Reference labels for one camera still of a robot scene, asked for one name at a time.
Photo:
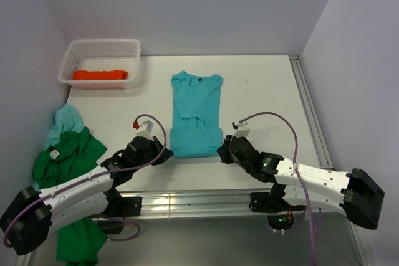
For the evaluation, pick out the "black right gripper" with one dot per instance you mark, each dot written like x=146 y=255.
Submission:
x=224 y=151

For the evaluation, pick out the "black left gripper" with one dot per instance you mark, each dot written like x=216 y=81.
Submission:
x=157 y=146

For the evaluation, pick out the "teal t-shirt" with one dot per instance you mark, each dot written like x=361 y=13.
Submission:
x=195 y=131

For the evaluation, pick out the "white perforated plastic basket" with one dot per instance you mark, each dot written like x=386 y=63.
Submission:
x=101 y=55

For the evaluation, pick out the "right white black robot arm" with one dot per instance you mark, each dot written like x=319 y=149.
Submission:
x=353 y=194

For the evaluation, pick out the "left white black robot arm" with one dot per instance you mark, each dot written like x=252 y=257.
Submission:
x=33 y=215

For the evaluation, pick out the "green t-shirt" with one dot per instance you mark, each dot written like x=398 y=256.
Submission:
x=74 y=155

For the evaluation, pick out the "orange rolled t-shirt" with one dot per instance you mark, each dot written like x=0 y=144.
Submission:
x=100 y=75

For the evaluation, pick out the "light aqua t-shirt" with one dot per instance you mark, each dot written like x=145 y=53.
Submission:
x=66 y=119

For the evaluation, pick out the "aluminium extrusion frame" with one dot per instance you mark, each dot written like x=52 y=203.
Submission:
x=195 y=211

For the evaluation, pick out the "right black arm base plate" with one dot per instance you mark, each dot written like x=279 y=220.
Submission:
x=263 y=202

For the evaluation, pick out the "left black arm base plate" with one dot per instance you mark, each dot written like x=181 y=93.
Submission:
x=123 y=207

